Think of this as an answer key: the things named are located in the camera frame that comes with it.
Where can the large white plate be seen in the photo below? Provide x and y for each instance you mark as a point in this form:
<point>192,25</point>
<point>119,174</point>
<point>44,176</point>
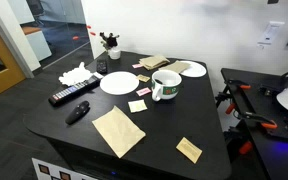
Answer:
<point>119,83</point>

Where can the small black remote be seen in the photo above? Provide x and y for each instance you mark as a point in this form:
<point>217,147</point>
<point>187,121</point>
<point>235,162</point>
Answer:
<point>101,66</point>

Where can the orange handled clamp upper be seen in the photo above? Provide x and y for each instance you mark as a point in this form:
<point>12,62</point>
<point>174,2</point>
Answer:
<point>238,83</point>

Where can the orange handled clamp lower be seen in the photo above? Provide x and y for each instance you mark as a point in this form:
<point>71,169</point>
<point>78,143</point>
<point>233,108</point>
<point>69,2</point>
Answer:
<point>265,122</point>

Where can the checker calibration board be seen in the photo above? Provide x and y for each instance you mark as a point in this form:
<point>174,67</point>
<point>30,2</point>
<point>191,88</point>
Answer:
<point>48,171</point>

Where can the white vase with dark flowers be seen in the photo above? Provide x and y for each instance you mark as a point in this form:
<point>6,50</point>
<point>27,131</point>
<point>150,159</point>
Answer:
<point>110,44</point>

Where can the white plate at back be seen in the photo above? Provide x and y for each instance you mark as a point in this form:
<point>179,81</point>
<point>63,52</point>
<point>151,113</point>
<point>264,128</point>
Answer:
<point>194,70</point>

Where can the small tan packet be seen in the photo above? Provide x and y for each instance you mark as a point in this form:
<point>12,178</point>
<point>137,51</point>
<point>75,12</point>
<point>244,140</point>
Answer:
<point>143,78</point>
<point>189,150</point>

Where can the black curved remote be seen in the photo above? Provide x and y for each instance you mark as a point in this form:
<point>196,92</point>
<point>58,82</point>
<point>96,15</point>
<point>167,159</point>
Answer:
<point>79,111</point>

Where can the small tan packet front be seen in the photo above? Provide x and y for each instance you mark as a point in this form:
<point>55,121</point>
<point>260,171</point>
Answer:
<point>189,150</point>

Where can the black side table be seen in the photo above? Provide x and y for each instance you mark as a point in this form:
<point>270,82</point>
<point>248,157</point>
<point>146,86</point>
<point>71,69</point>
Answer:
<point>270,145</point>

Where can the brown napkin on plate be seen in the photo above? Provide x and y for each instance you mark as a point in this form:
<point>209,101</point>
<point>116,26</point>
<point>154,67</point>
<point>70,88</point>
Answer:
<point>177,66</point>

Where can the pale yellow tea packet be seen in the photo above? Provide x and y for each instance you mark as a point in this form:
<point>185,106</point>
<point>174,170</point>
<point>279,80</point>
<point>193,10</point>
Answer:
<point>137,106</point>

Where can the pink packet at back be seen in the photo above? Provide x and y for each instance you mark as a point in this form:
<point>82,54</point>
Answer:
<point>137,66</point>

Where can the green and white mug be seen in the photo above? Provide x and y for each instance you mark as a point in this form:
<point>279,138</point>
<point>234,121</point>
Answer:
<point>165,84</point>

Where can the small tan packet middle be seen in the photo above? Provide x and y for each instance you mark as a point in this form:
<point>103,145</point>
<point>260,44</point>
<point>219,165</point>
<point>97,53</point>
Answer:
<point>143,78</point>

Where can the large brown paper bag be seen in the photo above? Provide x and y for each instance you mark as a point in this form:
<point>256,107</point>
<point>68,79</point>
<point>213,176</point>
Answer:
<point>119,132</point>

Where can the orange handled clamp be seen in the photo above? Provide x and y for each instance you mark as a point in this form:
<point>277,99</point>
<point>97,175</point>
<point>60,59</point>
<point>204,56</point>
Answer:
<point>238,83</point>
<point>265,122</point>

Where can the pink sugar packet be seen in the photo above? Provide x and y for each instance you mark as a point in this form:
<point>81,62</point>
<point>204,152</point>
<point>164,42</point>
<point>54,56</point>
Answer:
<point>143,91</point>

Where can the long black remote control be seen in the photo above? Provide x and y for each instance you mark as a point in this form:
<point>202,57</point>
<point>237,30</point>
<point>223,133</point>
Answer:
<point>73,91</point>

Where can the white wall device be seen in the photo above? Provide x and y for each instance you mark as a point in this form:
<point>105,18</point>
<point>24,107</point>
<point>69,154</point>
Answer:
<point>270,33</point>

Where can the crumpled white tissue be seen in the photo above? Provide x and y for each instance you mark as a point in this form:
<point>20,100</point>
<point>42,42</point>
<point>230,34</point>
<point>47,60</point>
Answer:
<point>76,75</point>

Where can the stack of brown napkins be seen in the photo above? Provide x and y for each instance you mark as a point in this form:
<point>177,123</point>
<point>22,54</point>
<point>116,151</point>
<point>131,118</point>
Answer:
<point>153,62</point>

